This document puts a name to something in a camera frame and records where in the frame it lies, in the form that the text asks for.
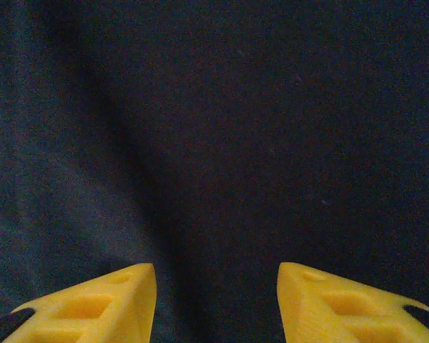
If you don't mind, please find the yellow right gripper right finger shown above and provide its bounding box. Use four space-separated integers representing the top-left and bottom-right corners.
277 262 429 343

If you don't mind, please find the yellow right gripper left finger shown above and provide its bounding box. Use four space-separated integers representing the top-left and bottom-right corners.
0 263 157 343

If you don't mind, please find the black garment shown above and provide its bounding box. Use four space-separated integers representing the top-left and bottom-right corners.
0 0 429 343

